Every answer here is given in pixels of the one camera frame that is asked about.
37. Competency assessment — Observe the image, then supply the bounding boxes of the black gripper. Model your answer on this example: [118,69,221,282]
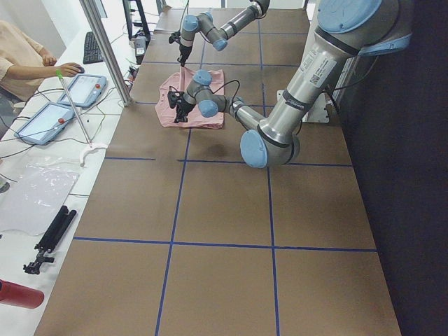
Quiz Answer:
[178,44,191,67]
[175,94,192,121]

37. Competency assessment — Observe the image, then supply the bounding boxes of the pink printed t-shirt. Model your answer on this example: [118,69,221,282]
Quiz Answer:
[155,67,225,130]

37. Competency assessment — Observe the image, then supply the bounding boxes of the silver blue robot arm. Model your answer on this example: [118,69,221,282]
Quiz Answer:
[167,0,414,168]
[169,0,270,67]

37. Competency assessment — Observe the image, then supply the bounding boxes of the person's hand on mouse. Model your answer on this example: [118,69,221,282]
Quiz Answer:
[57,62,80,77]

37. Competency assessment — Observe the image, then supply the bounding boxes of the black keyboard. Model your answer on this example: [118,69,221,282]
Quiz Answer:
[83,31,104,64]

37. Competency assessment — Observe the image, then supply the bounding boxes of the far teach pendant tablet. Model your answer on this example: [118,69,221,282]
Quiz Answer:
[65,73,107,108]

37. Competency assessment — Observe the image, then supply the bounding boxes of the teach pendant tablet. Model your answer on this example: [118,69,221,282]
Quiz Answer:
[14,102,75,146]
[65,73,107,108]

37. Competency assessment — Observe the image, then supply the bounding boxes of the long reacher grabber stick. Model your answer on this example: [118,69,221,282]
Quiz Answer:
[56,70,108,167]

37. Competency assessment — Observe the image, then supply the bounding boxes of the near teach pendant tablet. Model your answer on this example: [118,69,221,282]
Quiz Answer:
[14,102,75,146]

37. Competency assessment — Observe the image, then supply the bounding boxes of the person in beige shirt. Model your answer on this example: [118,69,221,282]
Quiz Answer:
[1,20,56,101]

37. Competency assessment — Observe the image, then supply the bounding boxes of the black folded tripod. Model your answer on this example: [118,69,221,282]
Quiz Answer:
[23,205,77,275]

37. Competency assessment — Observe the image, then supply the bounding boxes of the clear plastic bag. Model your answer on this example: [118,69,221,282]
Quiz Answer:
[1,156,81,236]

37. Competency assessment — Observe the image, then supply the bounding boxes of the red water bottle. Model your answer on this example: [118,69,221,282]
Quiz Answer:
[1,280,45,309]

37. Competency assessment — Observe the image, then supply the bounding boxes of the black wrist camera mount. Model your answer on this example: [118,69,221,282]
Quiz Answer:
[169,31,181,44]
[167,90,183,109]

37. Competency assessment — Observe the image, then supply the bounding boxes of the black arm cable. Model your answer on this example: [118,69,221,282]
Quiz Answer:
[209,79,242,106]

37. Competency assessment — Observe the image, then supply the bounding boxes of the aluminium frame post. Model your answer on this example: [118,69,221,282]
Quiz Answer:
[79,0,132,107]

